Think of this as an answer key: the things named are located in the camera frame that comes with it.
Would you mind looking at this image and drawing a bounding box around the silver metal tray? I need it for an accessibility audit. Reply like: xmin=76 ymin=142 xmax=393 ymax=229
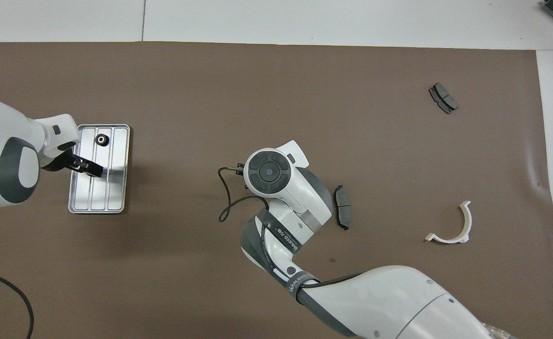
xmin=68 ymin=124 xmax=131 ymax=215

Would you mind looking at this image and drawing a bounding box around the white curved plastic clip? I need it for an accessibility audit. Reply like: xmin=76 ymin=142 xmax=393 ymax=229
xmin=425 ymin=200 xmax=473 ymax=244

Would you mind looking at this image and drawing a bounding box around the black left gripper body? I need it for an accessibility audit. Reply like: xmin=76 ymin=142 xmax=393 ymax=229
xmin=40 ymin=146 xmax=80 ymax=173

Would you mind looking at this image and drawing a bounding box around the brown table mat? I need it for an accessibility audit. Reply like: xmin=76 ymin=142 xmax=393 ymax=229
xmin=0 ymin=41 xmax=553 ymax=339

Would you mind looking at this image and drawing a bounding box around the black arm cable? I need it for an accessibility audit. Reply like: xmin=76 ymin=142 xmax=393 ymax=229
xmin=0 ymin=266 xmax=35 ymax=339
xmin=217 ymin=165 xmax=369 ymax=304

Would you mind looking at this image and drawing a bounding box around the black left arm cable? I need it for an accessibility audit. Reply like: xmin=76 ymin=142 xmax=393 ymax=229
xmin=0 ymin=266 xmax=35 ymax=339

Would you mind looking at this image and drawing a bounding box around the long dark brake pad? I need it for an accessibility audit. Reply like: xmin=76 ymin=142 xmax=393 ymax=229
xmin=334 ymin=185 xmax=353 ymax=231

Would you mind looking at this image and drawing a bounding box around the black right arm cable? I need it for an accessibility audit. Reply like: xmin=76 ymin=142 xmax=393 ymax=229
xmin=217 ymin=165 xmax=369 ymax=304

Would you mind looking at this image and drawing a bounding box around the short dark brake pad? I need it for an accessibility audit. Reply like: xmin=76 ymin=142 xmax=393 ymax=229
xmin=428 ymin=82 xmax=459 ymax=115

